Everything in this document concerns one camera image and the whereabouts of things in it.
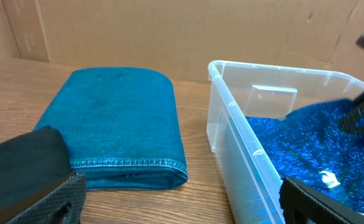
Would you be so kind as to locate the folded blue towel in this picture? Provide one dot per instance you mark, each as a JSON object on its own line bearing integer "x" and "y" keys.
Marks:
{"x": 120, "y": 127}

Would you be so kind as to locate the cardboard backdrop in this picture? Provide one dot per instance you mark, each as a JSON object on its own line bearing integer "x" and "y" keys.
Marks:
{"x": 180, "y": 38}

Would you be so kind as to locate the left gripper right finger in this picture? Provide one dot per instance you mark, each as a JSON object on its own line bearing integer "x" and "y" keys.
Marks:
{"x": 302, "y": 204}

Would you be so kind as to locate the black cloth left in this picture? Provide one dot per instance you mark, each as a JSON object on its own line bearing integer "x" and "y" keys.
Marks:
{"x": 31, "y": 162}

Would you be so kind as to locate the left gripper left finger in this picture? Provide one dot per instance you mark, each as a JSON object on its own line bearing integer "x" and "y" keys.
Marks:
{"x": 59, "y": 203}

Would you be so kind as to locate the blue sequin garment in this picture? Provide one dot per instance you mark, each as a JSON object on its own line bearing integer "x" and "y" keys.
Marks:
{"x": 308, "y": 140}

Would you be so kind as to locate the white label in container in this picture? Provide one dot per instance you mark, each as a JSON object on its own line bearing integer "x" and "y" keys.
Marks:
{"x": 329, "y": 179}

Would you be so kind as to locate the clear plastic container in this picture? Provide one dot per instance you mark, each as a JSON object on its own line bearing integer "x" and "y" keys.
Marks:
{"x": 242, "y": 90}

